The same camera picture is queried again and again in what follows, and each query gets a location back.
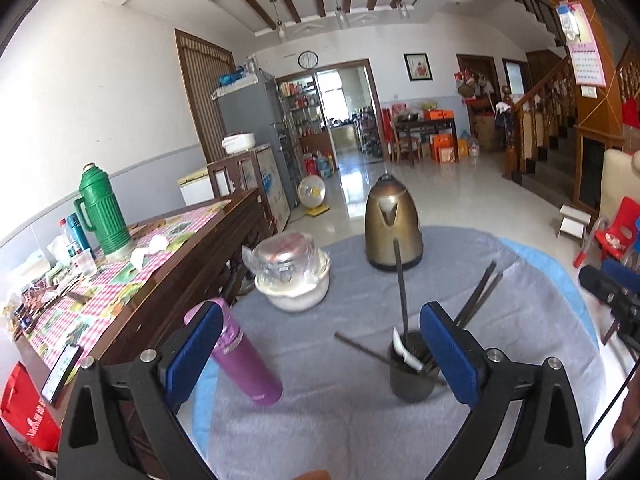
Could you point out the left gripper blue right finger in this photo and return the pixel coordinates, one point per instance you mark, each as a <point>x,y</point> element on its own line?
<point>546,439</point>

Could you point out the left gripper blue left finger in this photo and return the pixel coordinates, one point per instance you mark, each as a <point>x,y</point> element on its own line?
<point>160,380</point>

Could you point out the dark chopstick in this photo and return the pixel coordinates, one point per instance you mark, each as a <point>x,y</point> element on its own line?
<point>402,289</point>
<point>476,293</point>
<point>387,361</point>
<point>484,297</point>

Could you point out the white ceramic spoon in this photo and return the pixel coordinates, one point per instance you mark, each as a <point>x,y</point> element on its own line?
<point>406,356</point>

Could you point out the red plastic chair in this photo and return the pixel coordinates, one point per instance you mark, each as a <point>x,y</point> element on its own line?
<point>615,237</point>

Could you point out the purple thermos bottle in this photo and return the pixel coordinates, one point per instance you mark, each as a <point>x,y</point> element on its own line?
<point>242,363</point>

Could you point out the dark wooden sideboard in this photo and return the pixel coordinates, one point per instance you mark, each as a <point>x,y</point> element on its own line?
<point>121,311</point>

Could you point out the white step stool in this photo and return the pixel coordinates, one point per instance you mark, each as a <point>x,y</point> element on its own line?
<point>573,223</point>

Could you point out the smartphone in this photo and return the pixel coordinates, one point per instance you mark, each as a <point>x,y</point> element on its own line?
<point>59,374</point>

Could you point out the red shopping bag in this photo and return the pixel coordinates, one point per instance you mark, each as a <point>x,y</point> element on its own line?
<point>24,410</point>

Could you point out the dark grey utensil holder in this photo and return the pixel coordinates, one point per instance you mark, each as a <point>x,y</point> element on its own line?
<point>407,383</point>

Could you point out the white bowl with plastic wrap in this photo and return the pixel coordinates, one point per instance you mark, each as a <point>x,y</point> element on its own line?
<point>290,270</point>

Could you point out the grey table cloth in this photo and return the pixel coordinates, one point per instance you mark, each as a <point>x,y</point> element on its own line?
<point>337,411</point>

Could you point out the wooden staircase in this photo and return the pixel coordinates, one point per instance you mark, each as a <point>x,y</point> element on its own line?
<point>552,154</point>

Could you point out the white chest freezer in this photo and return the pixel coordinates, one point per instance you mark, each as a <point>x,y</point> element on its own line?
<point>196,188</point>

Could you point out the green thermos flask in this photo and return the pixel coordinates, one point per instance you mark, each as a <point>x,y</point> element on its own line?
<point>99,213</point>

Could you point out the wooden chair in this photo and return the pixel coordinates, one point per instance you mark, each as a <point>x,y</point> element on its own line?
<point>240,172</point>

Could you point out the white floor fan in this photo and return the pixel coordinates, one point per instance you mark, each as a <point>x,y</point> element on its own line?
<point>311,193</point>

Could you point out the gold electric kettle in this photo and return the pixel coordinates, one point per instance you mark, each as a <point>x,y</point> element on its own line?
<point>391,215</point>

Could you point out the dark wooden side table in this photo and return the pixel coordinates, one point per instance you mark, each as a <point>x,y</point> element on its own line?
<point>424,129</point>

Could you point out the grey refrigerator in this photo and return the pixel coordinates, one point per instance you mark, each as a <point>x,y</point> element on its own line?
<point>253,104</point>

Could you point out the wall calendar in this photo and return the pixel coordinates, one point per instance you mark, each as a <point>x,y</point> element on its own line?
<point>581,43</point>

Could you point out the framed wall picture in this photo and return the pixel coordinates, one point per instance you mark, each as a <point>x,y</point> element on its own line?
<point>418,67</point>

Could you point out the round wall clock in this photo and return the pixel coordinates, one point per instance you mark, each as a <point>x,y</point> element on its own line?
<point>308,60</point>

